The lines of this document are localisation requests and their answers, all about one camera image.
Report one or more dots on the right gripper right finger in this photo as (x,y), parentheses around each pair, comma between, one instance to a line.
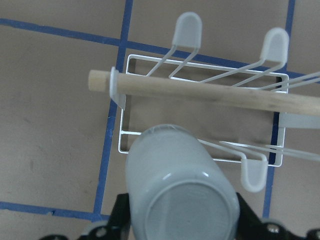
(251,227)

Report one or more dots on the pale grey plastic cup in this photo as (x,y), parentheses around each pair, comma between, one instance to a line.
(176,190)

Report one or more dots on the white wire cup rack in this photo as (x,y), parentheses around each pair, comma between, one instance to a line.
(226,89)

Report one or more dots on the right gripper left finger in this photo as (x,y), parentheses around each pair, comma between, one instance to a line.
(116,227)

